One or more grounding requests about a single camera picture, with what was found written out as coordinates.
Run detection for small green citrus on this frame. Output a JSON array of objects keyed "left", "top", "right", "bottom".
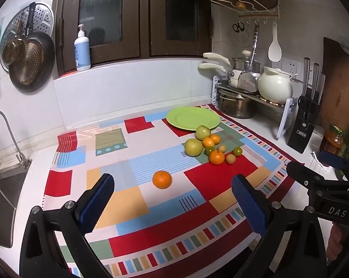
[
  {"left": 232, "top": 147, "right": 243, "bottom": 157},
  {"left": 204, "top": 146, "right": 215, "bottom": 156}
]

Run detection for small yellow fruit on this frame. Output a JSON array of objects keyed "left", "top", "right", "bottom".
[{"left": 225, "top": 154, "right": 236, "bottom": 164}]

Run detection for small tan fruit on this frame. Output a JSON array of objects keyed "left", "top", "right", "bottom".
[{"left": 218, "top": 144, "right": 226, "bottom": 152}]

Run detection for orange with stem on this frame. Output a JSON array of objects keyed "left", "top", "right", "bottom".
[{"left": 209, "top": 150, "right": 225, "bottom": 165}]

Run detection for small orange mandarin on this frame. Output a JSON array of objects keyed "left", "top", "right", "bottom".
[
  {"left": 202, "top": 137, "right": 215, "bottom": 148},
  {"left": 210, "top": 134, "right": 221, "bottom": 144}
]

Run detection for large orange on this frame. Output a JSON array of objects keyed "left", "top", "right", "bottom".
[{"left": 152, "top": 171, "right": 173, "bottom": 189}]

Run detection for kitchen faucet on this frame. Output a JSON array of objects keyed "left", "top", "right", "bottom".
[{"left": 0, "top": 111, "right": 31, "bottom": 178}]

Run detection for person's right hand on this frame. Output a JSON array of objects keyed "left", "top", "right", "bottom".
[{"left": 326, "top": 223, "right": 348, "bottom": 260}]

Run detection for glass jar orange contents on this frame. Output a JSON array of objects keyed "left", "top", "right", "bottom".
[{"left": 319, "top": 124, "right": 345, "bottom": 156}]

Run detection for black knife block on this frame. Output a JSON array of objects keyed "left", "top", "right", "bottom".
[{"left": 287, "top": 57, "right": 327, "bottom": 155}]

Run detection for wooden cutting board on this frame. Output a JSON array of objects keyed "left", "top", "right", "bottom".
[{"left": 318, "top": 37, "right": 349, "bottom": 131}]

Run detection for steel sink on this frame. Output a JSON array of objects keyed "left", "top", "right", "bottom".
[{"left": 0, "top": 164, "right": 30, "bottom": 248}]

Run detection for white ceramic pot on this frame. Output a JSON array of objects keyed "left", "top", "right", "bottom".
[{"left": 258, "top": 66, "right": 297, "bottom": 105}]

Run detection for steel pot under rack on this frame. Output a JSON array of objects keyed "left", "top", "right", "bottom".
[{"left": 218, "top": 89, "right": 257, "bottom": 119}]

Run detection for steel scoop ladle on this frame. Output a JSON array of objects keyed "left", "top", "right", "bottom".
[{"left": 238, "top": 22, "right": 259, "bottom": 93}]

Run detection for white rice spoon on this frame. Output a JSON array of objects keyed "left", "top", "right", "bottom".
[{"left": 268, "top": 22, "right": 282, "bottom": 62}]

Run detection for green apple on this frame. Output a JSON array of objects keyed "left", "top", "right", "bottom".
[{"left": 195, "top": 125, "right": 211, "bottom": 141}]

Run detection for colourful patterned table mat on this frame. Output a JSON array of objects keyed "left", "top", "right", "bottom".
[{"left": 42, "top": 112, "right": 293, "bottom": 277}]

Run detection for steel pot with lid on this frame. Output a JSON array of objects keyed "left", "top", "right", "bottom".
[{"left": 233, "top": 50, "right": 261, "bottom": 73}]

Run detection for green plate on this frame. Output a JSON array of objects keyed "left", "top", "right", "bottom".
[{"left": 166, "top": 107, "right": 220, "bottom": 131}]

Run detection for black scissors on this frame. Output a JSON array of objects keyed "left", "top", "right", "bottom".
[{"left": 232, "top": 21, "right": 245, "bottom": 33}]

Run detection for black frying pan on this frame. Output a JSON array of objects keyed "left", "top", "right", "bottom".
[{"left": 9, "top": 2, "right": 55, "bottom": 93}]

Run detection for brass strainer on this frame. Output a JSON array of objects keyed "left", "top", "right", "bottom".
[{"left": 2, "top": 20, "right": 24, "bottom": 66}]

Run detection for blue pump soap bottle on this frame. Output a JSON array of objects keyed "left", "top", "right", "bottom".
[{"left": 74, "top": 24, "right": 91, "bottom": 72}]

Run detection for perforated round steamer tray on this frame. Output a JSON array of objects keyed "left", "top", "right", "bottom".
[{"left": 0, "top": 3, "right": 54, "bottom": 73}]

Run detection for wall power socket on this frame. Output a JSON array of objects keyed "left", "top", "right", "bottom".
[{"left": 271, "top": 57, "right": 304, "bottom": 82}]

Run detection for cream saucepan lower handle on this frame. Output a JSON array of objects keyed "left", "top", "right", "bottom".
[{"left": 198, "top": 63, "right": 241, "bottom": 88}]

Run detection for cream saucepan handle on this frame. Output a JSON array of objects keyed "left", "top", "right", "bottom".
[
  {"left": 198, "top": 63, "right": 241, "bottom": 88},
  {"left": 203, "top": 52, "right": 234, "bottom": 70}
]

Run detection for cream saucepan upper handle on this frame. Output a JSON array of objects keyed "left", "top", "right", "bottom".
[{"left": 203, "top": 52, "right": 234, "bottom": 70}]

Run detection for wall hook rack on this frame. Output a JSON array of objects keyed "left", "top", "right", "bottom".
[{"left": 210, "top": 0, "right": 280, "bottom": 25}]

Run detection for dark wooden window frame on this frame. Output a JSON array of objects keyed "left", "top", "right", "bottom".
[{"left": 54, "top": 0, "right": 211, "bottom": 75}]

